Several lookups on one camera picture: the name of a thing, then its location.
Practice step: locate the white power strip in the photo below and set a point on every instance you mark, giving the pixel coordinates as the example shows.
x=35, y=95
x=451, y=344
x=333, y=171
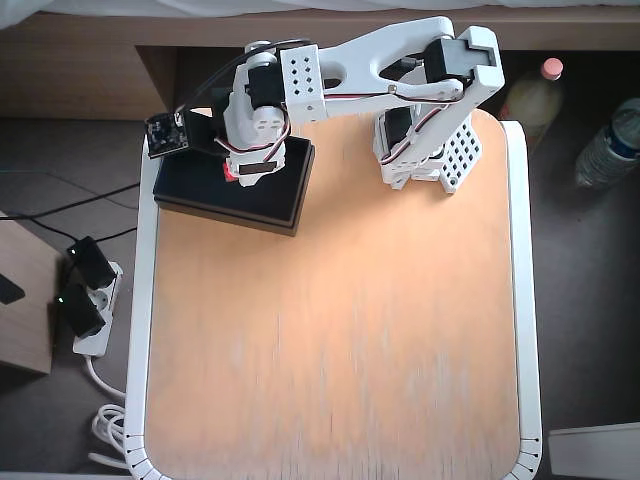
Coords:
x=107, y=295

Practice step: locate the black flat device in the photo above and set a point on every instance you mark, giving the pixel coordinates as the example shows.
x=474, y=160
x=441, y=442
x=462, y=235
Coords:
x=9, y=290

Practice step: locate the black rectangular bin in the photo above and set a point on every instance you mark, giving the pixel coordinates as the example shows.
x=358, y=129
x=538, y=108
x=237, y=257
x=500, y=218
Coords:
x=210, y=195

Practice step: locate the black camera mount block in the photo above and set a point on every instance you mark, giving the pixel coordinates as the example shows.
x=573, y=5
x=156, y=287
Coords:
x=200, y=131

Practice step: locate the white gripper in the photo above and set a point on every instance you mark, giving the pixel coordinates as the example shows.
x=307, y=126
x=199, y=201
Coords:
x=257, y=169

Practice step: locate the clear plastic water bottle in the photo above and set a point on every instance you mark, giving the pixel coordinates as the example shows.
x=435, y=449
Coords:
x=607, y=145

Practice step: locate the black power adapter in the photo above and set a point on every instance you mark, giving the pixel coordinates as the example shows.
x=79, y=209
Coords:
x=80, y=310
x=92, y=262

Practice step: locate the black camera circuit board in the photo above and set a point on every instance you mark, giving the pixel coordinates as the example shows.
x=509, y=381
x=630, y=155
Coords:
x=166, y=134

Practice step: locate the white box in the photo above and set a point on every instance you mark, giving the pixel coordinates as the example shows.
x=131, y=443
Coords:
x=595, y=450

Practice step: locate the yellow bottle pink cap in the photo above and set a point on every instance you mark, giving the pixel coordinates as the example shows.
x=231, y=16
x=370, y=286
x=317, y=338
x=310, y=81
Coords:
x=532, y=100

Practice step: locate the wooden side box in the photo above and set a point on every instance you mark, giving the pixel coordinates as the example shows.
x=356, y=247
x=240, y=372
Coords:
x=25, y=310

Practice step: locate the white table frame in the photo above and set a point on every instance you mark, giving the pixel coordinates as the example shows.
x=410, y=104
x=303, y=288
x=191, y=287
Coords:
x=137, y=300

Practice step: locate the wooden bed frame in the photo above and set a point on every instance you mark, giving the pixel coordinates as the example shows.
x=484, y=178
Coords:
x=75, y=60

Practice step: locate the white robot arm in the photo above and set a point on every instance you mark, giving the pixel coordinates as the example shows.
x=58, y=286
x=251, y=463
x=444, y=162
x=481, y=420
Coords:
x=360, y=55

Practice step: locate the white bedsheet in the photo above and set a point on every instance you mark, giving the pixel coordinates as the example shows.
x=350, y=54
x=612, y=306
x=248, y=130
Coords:
x=150, y=5

